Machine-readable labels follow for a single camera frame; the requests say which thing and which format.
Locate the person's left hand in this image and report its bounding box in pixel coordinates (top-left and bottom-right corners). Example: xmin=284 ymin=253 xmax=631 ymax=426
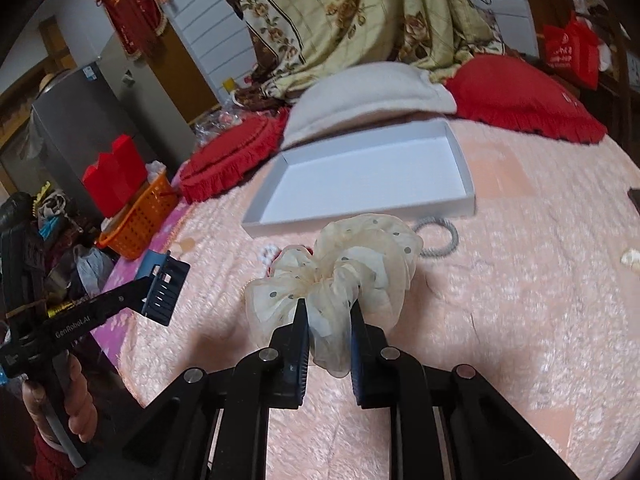
xmin=22 ymin=354 xmax=98 ymax=452

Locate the cream polka dot scrunchie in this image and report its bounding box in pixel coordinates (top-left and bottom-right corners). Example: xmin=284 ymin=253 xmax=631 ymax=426
xmin=244 ymin=214 xmax=423 ymax=378

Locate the red hanging decoration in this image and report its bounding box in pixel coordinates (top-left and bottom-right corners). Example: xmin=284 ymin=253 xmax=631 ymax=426
xmin=96 ymin=0 xmax=168 ymax=60

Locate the orange plastic basket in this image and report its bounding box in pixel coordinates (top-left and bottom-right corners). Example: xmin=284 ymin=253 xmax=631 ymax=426
xmin=96 ymin=171 xmax=179 ymax=260

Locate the floral beige quilt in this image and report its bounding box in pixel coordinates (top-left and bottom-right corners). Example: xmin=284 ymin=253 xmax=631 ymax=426
xmin=226 ymin=0 xmax=506 ymax=110

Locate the white pillow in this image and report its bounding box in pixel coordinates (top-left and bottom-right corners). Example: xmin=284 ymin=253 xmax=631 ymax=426
xmin=281 ymin=62 xmax=457 ymax=150

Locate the pink textured bedspread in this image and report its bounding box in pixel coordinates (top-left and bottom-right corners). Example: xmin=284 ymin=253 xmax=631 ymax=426
xmin=94 ymin=120 xmax=639 ymax=479

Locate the white shallow cardboard box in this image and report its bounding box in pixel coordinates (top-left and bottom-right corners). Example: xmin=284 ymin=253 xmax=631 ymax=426
xmin=242 ymin=118 xmax=476 ymax=237

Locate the blue hair claw clip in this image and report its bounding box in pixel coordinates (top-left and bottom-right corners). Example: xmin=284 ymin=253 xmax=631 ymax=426
xmin=136 ymin=250 xmax=191 ymax=326

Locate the red heart pillow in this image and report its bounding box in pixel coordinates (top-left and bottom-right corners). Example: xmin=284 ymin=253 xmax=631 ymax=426
xmin=445 ymin=54 xmax=608 ymax=144

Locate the red round ruffled cushion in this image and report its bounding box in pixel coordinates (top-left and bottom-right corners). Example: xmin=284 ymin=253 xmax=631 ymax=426
xmin=179 ymin=107 xmax=290 ymax=204

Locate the dark phone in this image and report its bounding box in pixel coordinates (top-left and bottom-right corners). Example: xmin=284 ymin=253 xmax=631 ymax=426
xmin=627 ymin=188 xmax=640 ymax=214

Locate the grey coiled hair tie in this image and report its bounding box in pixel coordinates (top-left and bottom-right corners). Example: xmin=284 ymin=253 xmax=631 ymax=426
xmin=412 ymin=216 xmax=460 ymax=259

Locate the shell hair stick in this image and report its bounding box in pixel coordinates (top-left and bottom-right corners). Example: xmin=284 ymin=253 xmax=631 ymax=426
xmin=620 ymin=248 xmax=640 ymax=274

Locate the red shopping bag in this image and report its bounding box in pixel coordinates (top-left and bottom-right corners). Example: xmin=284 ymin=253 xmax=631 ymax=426
xmin=542 ymin=12 xmax=600 ymax=90

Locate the grey refrigerator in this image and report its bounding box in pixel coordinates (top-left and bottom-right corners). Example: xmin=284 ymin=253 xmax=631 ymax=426
xmin=32 ymin=63 xmax=156 ymax=218

